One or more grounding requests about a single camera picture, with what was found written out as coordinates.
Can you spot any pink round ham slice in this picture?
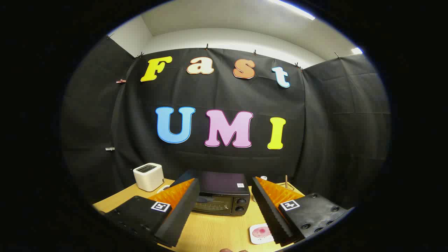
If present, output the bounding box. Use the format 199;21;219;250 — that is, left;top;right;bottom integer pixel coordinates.
253;226;271;239

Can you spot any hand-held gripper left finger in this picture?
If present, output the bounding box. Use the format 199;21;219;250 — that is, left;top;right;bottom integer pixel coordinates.
104;178;201;248

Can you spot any black toaster oven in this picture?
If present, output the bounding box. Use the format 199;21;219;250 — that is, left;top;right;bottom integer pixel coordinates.
170;170;251;216

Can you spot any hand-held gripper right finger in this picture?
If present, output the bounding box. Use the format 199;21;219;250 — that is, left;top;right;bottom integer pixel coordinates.
251;176;350;245

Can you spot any white square plate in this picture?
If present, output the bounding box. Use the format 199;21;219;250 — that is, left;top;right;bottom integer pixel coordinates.
249;223;275;245

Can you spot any white boxy toaster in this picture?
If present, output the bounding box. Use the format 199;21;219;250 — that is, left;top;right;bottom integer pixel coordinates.
133;163;164;192

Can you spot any black backdrop cloth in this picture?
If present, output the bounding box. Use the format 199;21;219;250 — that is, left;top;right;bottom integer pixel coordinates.
61;35;391;210

